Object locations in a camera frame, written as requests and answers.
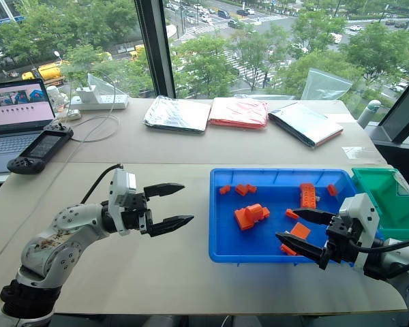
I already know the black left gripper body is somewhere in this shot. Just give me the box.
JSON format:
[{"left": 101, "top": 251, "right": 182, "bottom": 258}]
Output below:
[{"left": 121, "top": 192, "right": 154, "bottom": 236}]

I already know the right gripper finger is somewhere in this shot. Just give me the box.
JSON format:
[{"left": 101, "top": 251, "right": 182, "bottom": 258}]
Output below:
[
  {"left": 291, "top": 208, "right": 338, "bottom": 226},
  {"left": 275, "top": 232, "right": 329, "bottom": 270}
]

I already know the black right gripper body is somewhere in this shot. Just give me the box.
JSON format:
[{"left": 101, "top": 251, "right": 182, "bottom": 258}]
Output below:
[{"left": 320, "top": 215, "right": 359, "bottom": 270}]

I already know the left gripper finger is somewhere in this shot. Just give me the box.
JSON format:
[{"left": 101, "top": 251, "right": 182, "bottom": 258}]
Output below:
[
  {"left": 146, "top": 215, "right": 195, "bottom": 238},
  {"left": 143, "top": 183, "right": 186, "bottom": 202}
]

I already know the green plastic bin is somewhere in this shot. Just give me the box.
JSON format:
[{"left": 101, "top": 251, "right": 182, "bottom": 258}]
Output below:
[{"left": 351, "top": 166, "right": 409, "bottom": 240}]

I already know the flat orange plate block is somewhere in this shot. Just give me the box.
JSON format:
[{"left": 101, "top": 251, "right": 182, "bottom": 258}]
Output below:
[{"left": 289, "top": 221, "right": 312, "bottom": 240}]

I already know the orange studded plastic brick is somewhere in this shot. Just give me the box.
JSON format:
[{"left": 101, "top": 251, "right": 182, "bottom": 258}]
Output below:
[{"left": 299, "top": 183, "right": 318, "bottom": 209}]

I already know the blue plastic tray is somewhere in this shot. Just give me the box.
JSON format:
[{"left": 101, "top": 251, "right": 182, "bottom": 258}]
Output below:
[{"left": 208, "top": 168, "right": 384, "bottom": 267}]

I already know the folded silver foil bag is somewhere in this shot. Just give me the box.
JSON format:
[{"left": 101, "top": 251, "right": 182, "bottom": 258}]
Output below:
[{"left": 142, "top": 95, "right": 213, "bottom": 135}]

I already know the small clear plastic sheet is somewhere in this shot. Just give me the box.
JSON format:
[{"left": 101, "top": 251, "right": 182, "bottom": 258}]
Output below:
[{"left": 341, "top": 146, "right": 376, "bottom": 159}]

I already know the folded silver blue bag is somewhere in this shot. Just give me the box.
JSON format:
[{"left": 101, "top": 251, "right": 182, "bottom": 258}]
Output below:
[{"left": 267, "top": 101, "right": 345, "bottom": 149}]

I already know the folded red bag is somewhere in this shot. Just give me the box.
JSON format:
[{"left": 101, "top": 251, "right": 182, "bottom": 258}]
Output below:
[{"left": 207, "top": 97, "right": 270, "bottom": 131}]

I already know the white power strip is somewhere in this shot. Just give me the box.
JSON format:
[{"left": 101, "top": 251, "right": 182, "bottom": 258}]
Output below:
[{"left": 69, "top": 94, "right": 130, "bottom": 111}]

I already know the black handheld controller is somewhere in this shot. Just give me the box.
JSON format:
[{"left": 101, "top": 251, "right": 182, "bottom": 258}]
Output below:
[{"left": 6, "top": 121, "right": 74, "bottom": 175}]

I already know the clear zip plastic bag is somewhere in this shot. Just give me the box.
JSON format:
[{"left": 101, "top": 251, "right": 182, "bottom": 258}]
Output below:
[{"left": 299, "top": 67, "right": 354, "bottom": 102}]

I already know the white bottle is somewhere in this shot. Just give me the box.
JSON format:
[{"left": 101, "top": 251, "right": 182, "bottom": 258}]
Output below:
[{"left": 46, "top": 84, "right": 70, "bottom": 114}]

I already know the open laptop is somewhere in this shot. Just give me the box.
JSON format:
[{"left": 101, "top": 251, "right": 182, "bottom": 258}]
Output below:
[{"left": 0, "top": 78, "right": 57, "bottom": 176}]

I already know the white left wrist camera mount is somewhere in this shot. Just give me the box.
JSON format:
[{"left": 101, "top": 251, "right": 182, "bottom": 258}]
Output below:
[{"left": 108, "top": 168, "right": 138, "bottom": 237}]

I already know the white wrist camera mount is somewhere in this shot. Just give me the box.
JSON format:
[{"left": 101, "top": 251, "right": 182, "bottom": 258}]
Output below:
[
  {"left": 108, "top": 168, "right": 138, "bottom": 237},
  {"left": 338, "top": 193, "right": 383, "bottom": 270}
]

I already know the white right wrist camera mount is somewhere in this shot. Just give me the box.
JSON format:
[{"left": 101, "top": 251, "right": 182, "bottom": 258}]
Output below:
[{"left": 338, "top": 193, "right": 383, "bottom": 270}]

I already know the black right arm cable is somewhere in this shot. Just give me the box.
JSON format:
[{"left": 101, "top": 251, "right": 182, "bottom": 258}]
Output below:
[{"left": 346, "top": 237, "right": 409, "bottom": 255}]

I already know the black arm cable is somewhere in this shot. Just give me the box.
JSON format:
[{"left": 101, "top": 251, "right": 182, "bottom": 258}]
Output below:
[
  {"left": 79, "top": 164, "right": 124, "bottom": 205},
  {"left": 346, "top": 237, "right": 409, "bottom": 255}
]

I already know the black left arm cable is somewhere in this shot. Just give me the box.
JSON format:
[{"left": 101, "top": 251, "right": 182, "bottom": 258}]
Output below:
[{"left": 79, "top": 164, "right": 124, "bottom": 205}]

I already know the white cable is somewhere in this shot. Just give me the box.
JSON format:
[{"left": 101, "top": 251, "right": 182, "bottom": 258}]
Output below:
[{"left": 56, "top": 69, "right": 121, "bottom": 143}]

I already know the white green post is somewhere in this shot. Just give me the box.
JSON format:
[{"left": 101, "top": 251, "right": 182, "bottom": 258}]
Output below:
[{"left": 357, "top": 99, "right": 383, "bottom": 129}]

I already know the dark slanted window frame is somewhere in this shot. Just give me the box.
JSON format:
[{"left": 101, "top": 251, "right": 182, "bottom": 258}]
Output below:
[{"left": 374, "top": 86, "right": 409, "bottom": 163}]

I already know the dark window frame pillar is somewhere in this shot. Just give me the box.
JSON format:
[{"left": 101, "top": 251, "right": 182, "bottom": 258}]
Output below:
[{"left": 134, "top": 0, "right": 177, "bottom": 99}]

